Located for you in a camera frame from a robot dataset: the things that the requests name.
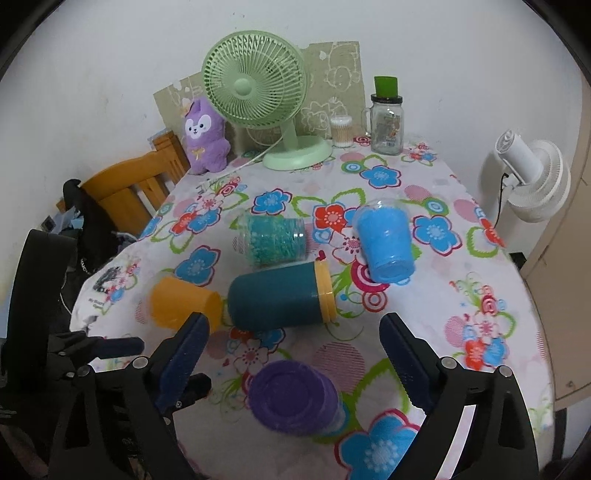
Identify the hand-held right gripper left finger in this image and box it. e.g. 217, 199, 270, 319
48, 312, 211, 480

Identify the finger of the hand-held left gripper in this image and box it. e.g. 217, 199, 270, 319
99, 336, 145, 360
172, 373, 213, 412

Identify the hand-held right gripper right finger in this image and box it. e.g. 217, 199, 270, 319
379, 312, 540, 480

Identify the orange plastic cup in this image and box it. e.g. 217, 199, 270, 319
150, 276, 225, 332

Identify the purple plastic cup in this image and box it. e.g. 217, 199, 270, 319
248, 360, 345, 437

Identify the dark teal cup yellow lid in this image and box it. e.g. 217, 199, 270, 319
228, 259, 334, 331

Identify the blue plastic cup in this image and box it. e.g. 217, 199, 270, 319
356, 198, 413, 284

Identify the clear cup with teal beads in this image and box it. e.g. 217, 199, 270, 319
233, 213, 308, 268

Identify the white printed cloth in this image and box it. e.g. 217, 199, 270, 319
69, 256, 140, 334

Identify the floral tablecloth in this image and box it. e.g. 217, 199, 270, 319
69, 134, 555, 480

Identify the black bag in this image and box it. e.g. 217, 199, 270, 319
62, 179, 122, 278

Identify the wooden chair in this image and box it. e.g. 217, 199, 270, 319
56, 130, 191, 239

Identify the purple plush toy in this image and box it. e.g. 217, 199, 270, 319
183, 98, 232, 176

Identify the white standing fan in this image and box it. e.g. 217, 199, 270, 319
480, 130, 572, 253

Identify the glass jar with green lid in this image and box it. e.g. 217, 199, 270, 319
368, 75, 406, 156

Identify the cotton swab container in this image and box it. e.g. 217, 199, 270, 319
329, 115, 355, 149

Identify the green desk fan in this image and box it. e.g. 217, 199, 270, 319
201, 31, 334, 172

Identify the white fan cable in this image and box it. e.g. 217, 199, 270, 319
196, 142, 283, 191

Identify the beige cartoon wall paper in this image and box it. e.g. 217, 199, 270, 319
153, 41, 362, 140

